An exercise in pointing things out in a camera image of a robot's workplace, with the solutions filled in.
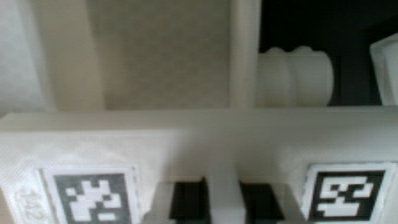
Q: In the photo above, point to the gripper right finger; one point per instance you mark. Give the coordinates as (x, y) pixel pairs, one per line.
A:
(262, 205)

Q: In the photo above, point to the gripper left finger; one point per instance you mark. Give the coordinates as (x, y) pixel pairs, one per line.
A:
(191, 201)

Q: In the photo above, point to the white cabinet body box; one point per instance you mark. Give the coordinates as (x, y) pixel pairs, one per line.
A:
(180, 55)

